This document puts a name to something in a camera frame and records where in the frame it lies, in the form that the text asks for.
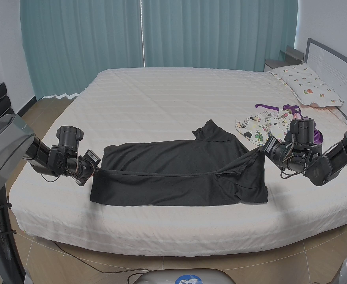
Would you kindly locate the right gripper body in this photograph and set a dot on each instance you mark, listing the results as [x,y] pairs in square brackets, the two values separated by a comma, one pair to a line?
[278,154]

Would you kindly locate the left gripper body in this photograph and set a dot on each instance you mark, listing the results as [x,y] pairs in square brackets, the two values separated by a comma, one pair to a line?
[86,167]

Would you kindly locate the black T-shirt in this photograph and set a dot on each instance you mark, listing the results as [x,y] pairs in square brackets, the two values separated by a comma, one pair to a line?
[161,158]

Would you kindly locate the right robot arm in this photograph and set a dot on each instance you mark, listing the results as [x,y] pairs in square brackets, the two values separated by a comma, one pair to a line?
[302,132]

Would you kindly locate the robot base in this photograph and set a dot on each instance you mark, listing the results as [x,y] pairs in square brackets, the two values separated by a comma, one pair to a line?
[161,278]

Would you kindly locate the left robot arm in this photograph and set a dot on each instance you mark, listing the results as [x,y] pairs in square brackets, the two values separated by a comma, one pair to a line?
[7,146]

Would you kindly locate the bed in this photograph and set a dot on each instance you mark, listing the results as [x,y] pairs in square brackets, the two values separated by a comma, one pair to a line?
[161,99]

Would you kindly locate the white printed pyjama top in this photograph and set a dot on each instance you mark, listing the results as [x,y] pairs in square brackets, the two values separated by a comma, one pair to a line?
[250,126]

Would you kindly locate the purple garment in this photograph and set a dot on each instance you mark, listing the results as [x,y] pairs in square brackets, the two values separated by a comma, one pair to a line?
[290,109]

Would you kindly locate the white printed pillow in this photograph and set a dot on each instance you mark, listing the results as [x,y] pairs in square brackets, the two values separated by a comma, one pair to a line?
[306,84]

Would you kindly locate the grey bedside table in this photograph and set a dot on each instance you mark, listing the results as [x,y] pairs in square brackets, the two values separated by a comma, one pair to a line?
[292,53]

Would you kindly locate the blue-green curtain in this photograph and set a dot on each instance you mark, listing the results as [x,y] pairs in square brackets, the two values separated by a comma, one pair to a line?
[221,25]
[81,34]

